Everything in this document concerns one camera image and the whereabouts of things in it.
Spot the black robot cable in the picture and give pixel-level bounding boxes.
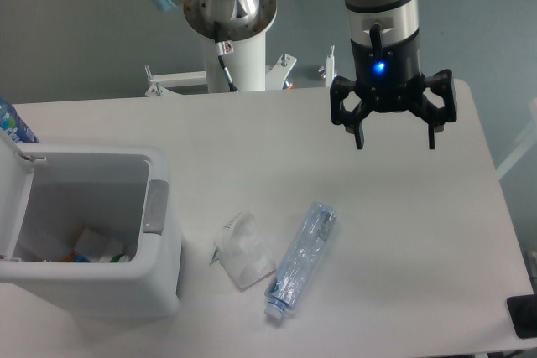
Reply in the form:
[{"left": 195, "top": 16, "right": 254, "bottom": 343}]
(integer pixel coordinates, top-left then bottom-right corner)
[{"left": 212, "top": 20, "right": 240, "bottom": 94}]

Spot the black clamp at table edge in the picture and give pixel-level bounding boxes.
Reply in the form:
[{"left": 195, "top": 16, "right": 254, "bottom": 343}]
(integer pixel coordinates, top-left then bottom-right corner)
[{"left": 507, "top": 294, "right": 536, "bottom": 339}]

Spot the blue labelled water bottle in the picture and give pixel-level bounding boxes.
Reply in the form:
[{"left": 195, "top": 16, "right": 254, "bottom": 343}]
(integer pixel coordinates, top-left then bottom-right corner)
[{"left": 1, "top": 98, "right": 39, "bottom": 143}]

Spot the crushed clear plastic bottle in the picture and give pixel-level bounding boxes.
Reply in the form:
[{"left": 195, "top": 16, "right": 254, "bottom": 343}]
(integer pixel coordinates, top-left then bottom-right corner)
[{"left": 264, "top": 203, "right": 336, "bottom": 324}]

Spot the white levelling foot post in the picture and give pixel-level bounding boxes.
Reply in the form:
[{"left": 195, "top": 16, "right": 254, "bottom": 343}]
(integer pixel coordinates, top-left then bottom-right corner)
[{"left": 318, "top": 44, "right": 337, "bottom": 88}]

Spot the white trash in bin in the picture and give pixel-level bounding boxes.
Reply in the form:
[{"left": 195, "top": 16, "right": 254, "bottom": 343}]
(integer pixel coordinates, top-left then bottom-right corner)
[{"left": 60, "top": 228, "right": 131, "bottom": 263}]

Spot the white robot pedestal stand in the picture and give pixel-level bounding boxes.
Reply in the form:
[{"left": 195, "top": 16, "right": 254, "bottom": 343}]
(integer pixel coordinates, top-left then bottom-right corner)
[{"left": 143, "top": 0, "right": 299, "bottom": 98}]

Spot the white open trash can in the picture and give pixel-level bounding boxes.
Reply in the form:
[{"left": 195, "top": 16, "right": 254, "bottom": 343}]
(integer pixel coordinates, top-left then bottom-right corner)
[{"left": 1, "top": 134, "right": 181, "bottom": 318}]

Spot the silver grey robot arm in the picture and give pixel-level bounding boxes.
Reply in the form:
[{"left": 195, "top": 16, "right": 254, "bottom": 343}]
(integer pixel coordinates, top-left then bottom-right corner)
[{"left": 152, "top": 0, "right": 457, "bottom": 146}]

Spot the white plastic wrapper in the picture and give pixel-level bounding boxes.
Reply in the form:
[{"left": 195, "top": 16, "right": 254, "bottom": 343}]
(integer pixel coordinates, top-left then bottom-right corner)
[{"left": 210, "top": 210, "right": 276, "bottom": 291}]

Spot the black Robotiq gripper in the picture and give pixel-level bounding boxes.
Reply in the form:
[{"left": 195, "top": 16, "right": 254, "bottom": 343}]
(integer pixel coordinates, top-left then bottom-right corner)
[{"left": 329, "top": 37, "right": 457, "bottom": 151}]

